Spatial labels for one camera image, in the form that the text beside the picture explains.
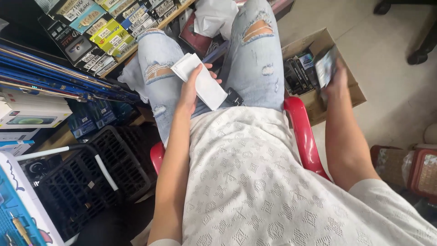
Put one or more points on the black key fob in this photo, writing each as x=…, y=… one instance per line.
x=234, y=97

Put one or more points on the person's right hand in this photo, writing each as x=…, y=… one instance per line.
x=336, y=83

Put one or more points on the light blue ripped jeans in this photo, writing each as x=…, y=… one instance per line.
x=252, y=75

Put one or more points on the plain white box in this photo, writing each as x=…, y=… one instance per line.
x=17, y=134

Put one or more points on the person's left hand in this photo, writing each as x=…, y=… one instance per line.
x=187, y=94

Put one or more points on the blue work mat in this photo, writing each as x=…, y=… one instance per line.
x=20, y=211

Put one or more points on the person's right fingers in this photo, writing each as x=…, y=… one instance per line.
x=338, y=70

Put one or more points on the shelf of labelled boxes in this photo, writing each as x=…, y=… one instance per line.
x=99, y=32

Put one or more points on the white plastic bag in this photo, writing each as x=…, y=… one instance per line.
x=215, y=17

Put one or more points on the black round device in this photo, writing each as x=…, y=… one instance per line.
x=37, y=168

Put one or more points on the stack of blue panels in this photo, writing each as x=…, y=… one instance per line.
x=51, y=77

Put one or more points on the dark furniture leg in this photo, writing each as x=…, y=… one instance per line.
x=421, y=51
x=382, y=6

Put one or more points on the row of dark packets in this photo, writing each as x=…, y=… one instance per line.
x=300, y=73

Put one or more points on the white knitted shirt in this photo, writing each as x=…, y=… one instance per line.
x=245, y=177

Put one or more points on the red flat case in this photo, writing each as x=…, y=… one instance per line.
x=194, y=39

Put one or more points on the brown cardboard box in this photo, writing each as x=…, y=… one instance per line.
x=355, y=95

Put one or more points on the white paper envelopes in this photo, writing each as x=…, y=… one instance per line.
x=210, y=90

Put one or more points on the dark silver packet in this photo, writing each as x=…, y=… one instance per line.
x=325, y=66

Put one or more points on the group of blue packets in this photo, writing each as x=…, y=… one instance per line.
x=92, y=118

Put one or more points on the white round object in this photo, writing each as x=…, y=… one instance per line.
x=431, y=134

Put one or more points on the red framed woven stool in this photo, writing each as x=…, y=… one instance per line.
x=425, y=172

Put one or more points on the white box with blue edge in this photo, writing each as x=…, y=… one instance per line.
x=13, y=147

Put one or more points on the red plastic chair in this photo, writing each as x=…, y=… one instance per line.
x=302, y=129

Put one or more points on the white phone box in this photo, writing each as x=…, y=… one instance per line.
x=32, y=116

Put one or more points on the brass pen tool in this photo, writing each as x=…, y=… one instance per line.
x=21, y=228

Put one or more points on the clear plastic bag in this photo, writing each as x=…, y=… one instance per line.
x=407, y=167

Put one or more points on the black plastic crate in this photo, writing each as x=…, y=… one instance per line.
x=78, y=184

